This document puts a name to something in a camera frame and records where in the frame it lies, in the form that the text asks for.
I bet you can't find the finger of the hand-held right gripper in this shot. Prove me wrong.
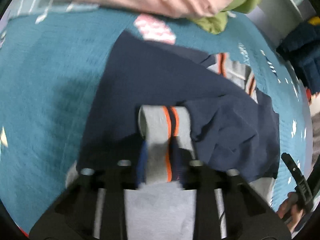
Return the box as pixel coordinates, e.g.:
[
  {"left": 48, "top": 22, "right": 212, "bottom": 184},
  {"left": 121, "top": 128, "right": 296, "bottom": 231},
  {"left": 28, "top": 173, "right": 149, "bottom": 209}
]
[{"left": 281, "top": 152, "right": 315, "bottom": 214}]

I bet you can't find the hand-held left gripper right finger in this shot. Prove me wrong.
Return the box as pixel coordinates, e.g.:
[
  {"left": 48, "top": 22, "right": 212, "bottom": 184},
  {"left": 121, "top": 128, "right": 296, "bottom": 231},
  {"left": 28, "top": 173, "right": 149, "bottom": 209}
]
[{"left": 171, "top": 137, "right": 292, "bottom": 240}]

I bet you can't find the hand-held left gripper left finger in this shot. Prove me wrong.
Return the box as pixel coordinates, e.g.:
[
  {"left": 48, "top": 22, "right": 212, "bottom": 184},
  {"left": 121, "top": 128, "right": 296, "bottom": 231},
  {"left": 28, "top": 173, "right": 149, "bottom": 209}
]
[{"left": 29, "top": 141, "right": 150, "bottom": 240}]

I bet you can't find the navy grey orange-striped shirt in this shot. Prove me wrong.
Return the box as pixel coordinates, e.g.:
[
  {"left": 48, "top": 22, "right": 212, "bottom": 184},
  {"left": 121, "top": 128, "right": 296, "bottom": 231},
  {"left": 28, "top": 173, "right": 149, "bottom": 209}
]
[{"left": 65, "top": 30, "right": 281, "bottom": 240}]

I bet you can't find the person's right hand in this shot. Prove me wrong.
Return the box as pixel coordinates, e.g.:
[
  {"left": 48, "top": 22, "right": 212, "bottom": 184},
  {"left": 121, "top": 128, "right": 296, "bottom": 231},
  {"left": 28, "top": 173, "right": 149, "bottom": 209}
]
[{"left": 276, "top": 191, "right": 305, "bottom": 233}]

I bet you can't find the teal printed blanket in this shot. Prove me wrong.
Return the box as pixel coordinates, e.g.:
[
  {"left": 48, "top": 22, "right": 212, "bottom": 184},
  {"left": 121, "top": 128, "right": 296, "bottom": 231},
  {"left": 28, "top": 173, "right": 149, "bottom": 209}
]
[{"left": 0, "top": 1, "right": 314, "bottom": 234}]

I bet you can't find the dark blue cloth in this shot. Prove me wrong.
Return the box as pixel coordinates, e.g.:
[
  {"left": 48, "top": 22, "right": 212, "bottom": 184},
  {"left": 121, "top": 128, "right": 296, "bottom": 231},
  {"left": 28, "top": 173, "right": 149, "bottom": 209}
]
[{"left": 276, "top": 21, "right": 320, "bottom": 96}]

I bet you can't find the green cloth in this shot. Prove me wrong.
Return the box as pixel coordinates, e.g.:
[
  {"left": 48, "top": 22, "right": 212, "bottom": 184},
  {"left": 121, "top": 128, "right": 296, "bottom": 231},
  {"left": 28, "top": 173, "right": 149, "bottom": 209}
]
[{"left": 194, "top": 0, "right": 263, "bottom": 35}]

